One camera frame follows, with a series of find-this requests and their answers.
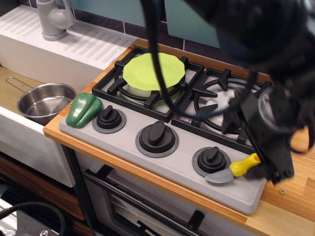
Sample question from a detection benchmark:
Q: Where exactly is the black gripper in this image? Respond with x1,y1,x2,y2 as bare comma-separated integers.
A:
221,86,302,185

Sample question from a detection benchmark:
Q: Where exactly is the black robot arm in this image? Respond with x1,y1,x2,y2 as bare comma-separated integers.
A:
188,0,315,184

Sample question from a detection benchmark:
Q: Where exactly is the right black stove knob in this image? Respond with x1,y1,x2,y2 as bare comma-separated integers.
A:
192,147,231,177

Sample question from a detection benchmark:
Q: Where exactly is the black stove knob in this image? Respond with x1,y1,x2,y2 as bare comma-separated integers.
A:
192,147,231,177
92,105,126,134
135,120,179,158

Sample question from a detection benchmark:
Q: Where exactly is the white right burner cap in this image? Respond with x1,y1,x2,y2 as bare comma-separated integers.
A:
206,90,235,127

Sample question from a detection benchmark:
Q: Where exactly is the grey toy stove top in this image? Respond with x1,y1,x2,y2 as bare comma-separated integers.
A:
58,66,295,216

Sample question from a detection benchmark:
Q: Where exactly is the right black burner grate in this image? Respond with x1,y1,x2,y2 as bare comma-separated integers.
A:
171,67,274,156

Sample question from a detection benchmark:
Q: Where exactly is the black burner grate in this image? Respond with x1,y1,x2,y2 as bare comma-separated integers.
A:
171,67,274,156
92,46,205,122

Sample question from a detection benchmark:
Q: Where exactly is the middle black stove knob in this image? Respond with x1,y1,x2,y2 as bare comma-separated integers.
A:
135,120,179,158

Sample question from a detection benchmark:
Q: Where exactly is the light green plastic plate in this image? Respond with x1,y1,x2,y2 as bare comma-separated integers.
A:
123,53,186,91

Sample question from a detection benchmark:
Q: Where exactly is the left black burner grate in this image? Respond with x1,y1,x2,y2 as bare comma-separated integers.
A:
92,46,205,122

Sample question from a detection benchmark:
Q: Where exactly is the toy oven door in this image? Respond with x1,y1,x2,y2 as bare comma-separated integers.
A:
83,165,247,236

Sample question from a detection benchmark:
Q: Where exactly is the left black stove knob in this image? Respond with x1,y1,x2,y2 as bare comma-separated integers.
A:
92,105,126,134

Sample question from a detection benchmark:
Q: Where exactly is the green toy bell pepper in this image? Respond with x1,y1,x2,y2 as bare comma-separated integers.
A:
66,92,103,129

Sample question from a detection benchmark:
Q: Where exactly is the small steel pot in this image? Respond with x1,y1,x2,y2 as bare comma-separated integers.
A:
5,77,76,126

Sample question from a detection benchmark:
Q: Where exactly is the grey toy faucet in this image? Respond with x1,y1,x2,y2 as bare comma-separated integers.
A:
36,0,75,41

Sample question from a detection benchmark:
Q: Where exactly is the white toy sink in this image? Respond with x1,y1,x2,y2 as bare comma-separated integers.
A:
0,5,135,187

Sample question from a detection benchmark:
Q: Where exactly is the yellow handled toy knife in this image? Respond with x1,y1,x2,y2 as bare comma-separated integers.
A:
205,153,261,184

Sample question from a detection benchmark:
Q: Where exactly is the black braided cable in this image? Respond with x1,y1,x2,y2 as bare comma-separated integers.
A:
140,0,259,118

